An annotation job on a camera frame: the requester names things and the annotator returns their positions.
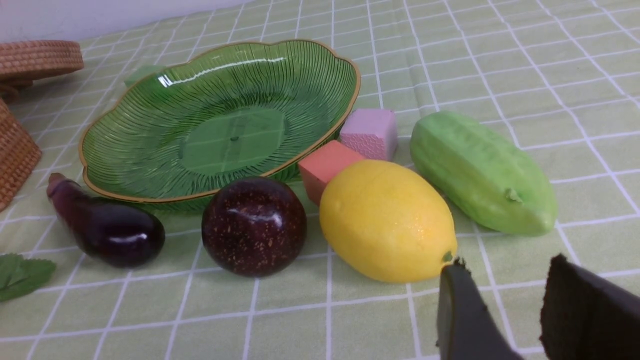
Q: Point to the coral foam block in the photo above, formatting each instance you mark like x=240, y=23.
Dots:
x=318, y=168

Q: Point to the light green toy gourd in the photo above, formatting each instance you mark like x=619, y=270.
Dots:
x=495, y=183

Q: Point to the yellow toy lemon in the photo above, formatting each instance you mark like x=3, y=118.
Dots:
x=387, y=222

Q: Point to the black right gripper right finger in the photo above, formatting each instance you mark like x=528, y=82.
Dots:
x=586, y=317

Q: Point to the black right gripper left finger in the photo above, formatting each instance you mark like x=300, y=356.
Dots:
x=466, y=329

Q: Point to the purple toy eggplant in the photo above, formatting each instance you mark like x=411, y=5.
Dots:
x=120, y=235

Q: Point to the green glass leaf plate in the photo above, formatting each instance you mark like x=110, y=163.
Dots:
x=248, y=109

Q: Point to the orange toy carrot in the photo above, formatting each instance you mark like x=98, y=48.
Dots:
x=20, y=276

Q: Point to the pink foam cube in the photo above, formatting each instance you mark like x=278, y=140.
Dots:
x=371, y=132

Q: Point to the wicker basket lid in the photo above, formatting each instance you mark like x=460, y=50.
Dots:
x=24, y=62

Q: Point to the dark red passion fruit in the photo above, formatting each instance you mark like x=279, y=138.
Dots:
x=254, y=227

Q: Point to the woven wicker basket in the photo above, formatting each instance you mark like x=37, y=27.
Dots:
x=19, y=155

